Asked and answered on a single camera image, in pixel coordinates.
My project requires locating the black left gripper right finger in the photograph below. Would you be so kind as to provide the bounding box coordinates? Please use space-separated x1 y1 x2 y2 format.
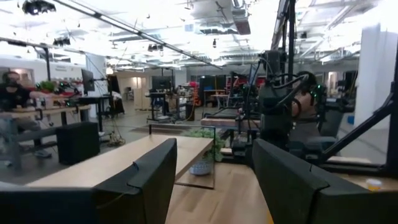
252 138 398 224

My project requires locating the green plant in grey pot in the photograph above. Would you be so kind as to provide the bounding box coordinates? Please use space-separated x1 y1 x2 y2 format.
183 128 225 177

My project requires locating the white cap bottom right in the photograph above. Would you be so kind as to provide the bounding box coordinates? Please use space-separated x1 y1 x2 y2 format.
366 178 383 192

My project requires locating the black ceiling track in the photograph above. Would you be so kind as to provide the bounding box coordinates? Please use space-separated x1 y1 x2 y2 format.
51 0 223 70

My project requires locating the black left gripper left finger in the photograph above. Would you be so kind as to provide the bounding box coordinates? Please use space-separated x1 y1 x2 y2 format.
0 138 178 224

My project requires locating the black ceiling spotlight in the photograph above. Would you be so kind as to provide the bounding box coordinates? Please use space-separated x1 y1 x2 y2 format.
21 0 57 16

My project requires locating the black monitor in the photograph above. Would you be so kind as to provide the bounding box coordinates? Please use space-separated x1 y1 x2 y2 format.
80 68 96 93

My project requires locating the wooden shelf black metal frame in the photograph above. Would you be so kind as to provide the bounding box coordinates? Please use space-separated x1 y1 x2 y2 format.
26 123 216 190

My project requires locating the person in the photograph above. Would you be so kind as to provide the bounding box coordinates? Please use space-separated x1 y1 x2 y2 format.
0 70 53 159

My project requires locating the black box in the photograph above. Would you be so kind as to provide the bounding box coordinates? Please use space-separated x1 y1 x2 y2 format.
55 121 101 166

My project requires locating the black desk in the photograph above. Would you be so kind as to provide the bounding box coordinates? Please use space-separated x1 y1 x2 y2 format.
77 95 113 133

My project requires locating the wooden workbench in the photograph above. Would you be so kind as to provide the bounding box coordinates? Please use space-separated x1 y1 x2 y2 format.
0 104 92 166

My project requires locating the small green plant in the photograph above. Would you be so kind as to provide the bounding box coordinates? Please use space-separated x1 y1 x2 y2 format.
39 80 57 93

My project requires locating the black aluminium rig frame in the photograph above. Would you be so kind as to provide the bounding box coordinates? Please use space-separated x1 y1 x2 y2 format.
217 0 398 180

